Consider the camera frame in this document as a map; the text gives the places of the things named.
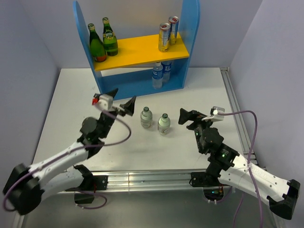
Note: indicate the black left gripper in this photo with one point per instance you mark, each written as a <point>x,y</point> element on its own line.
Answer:
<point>128,106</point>

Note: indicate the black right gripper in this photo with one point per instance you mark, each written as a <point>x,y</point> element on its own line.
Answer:
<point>193,115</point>

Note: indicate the blue label bottle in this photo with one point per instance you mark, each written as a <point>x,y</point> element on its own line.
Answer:
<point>157,75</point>
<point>166,71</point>

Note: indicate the silver can front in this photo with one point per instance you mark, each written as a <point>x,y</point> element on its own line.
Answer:
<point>164,34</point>

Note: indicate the silver can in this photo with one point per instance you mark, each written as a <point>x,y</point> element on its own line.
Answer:
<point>164,34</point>
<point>174,22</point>

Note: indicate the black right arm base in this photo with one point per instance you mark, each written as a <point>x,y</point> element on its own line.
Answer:
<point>213,190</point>

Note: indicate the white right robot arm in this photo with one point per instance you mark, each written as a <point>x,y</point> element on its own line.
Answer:
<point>229,167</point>

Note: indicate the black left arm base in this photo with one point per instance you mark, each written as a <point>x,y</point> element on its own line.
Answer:
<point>87,192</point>

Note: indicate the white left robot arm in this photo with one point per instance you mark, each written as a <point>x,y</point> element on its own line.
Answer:
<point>109,141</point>

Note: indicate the blue and yellow shelf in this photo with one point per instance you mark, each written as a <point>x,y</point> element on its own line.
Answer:
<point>131,70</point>

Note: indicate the clear glass bottle near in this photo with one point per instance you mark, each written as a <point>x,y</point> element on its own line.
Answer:
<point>164,123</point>

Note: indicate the clear glass bottle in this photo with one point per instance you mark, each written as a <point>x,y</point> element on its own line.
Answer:
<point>146,118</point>
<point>164,123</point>

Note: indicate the clear glass bottle far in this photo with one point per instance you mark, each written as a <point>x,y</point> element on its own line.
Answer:
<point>146,118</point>

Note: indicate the green glass bottle left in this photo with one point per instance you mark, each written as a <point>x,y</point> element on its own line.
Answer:
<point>96,45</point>

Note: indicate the green glass bottle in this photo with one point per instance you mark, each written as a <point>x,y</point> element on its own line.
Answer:
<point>96,45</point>
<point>109,38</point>

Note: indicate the green glass bottle right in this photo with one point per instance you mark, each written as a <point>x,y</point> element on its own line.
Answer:
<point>109,38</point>

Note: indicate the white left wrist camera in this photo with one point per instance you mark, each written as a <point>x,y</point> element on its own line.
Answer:
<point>103,101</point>

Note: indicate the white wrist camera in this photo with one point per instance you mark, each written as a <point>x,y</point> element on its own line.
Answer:
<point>103,101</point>
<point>216,114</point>

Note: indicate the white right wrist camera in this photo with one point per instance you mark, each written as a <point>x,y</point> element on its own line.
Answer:
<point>216,114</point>

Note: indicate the aluminium rail frame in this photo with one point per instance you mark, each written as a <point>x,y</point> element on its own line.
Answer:
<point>149,198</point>

